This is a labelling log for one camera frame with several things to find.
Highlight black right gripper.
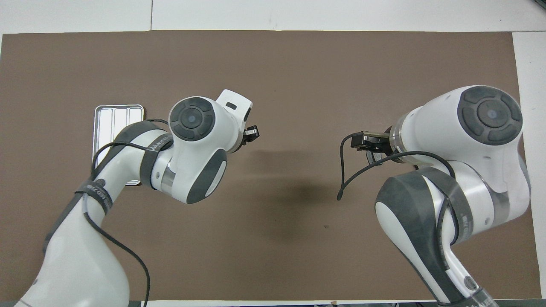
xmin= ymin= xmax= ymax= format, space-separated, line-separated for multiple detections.
xmin=351 ymin=132 xmax=399 ymax=165

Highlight silver metal tray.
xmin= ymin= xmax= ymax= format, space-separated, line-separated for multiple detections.
xmin=92 ymin=104 xmax=145 ymax=186

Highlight brown paper table mat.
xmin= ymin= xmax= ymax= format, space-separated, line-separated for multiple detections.
xmin=0 ymin=30 xmax=542 ymax=301

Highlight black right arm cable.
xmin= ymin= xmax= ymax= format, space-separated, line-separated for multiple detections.
xmin=337 ymin=131 xmax=460 ymax=246

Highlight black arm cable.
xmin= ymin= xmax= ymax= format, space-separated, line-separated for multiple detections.
xmin=337 ymin=131 xmax=460 ymax=246
xmin=83 ymin=119 xmax=169 ymax=307

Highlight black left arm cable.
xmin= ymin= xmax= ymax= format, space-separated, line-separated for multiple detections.
xmin=83 ymin=119 xmax=169 ymax=307

